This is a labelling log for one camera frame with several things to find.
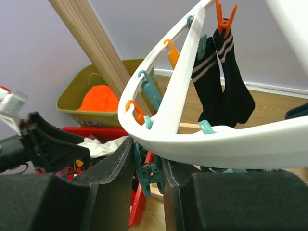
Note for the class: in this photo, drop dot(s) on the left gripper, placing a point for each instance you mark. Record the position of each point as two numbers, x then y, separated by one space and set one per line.
49 148

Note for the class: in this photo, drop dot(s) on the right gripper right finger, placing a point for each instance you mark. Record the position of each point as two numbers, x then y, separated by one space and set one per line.
255 201

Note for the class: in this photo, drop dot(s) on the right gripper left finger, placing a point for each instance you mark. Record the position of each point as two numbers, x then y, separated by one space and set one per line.
95 200

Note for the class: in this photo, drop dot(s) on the teal clothes peg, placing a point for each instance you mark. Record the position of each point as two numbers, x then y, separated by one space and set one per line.
148 168

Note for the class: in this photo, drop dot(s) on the white round clip hanger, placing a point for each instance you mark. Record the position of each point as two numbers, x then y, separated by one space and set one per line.
282 144

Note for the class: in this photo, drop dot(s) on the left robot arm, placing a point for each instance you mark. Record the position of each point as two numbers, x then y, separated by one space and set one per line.
8 152

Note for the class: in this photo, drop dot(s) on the argyle patterned sock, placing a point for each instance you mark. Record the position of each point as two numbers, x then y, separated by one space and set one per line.
76 168

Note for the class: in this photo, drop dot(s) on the red plastic tray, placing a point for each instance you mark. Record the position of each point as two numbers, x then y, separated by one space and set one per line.
104 134

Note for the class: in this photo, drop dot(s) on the white sock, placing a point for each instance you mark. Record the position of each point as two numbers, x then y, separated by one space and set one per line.
98 149

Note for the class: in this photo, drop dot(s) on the orange folded garment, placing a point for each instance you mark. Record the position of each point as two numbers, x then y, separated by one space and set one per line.
99 98

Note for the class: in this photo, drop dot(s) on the olive green plastic bin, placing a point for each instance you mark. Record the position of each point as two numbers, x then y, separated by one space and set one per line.
71 98

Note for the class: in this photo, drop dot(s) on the orange clothes peg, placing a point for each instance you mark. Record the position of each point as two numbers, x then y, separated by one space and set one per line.
138 113

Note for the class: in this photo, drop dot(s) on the black striped sock pair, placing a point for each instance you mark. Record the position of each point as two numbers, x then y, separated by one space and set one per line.
219 85

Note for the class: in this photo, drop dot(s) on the wooden clothes rack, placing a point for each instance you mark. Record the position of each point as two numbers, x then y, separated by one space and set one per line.
101 48

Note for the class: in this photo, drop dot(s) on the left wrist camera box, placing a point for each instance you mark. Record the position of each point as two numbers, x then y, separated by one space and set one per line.
11 103

